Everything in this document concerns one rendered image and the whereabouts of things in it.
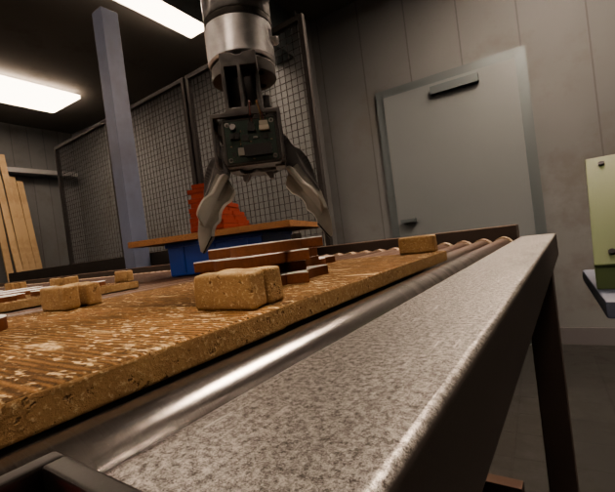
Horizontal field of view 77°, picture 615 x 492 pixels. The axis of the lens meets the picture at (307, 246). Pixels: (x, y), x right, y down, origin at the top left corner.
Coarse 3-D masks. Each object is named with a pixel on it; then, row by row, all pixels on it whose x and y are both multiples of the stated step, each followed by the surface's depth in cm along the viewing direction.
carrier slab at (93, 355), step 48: (0, 336) 29; (48, 336) 26; (96, 336) 24; (144, 336) 22; (192, 336) 20; (240, 336) 23; (0, 384) 16; (48, 384) 15; (96, 384) 16; (144, 384) 18; (0, 432) 13
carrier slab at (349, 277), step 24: (336, 264) 61; (360, 264) 54; (384, 264) 50; (408, 264) 47; (432, 264) 54; (168, 288) 55; (192, 288) 50; (288, 288) 36; (312, 288) 34; (336, 288) 33; (360, 288) 36; (288, 312) 27; (312, 312) 30
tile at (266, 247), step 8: (280, 240) 39; (288, 240) 40; (296, 240) 41; (304, 240) 42; (312, 240) 42; (320, 240) 42; (224, 248) 42; (232, 248) 40; (240, 248) 39; (248, 248) 39; (256, 248) 39; (264, 248) 39; (272, 248) 39; (280, 248) 39; (288, 248) 40; (296, 248) 41; (216, 256) 42; (224, 256) 42; (232, 256) 41; (240, 256) 40
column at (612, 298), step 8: (584, 272) 63; (592, 272) 62; (584, 280) 64; (592, 280) 55; (592, 288) 54; (600, 296) 46; (608, 296) 45; (600, 304) 47; (608, 304) 43; (608, 312) 43
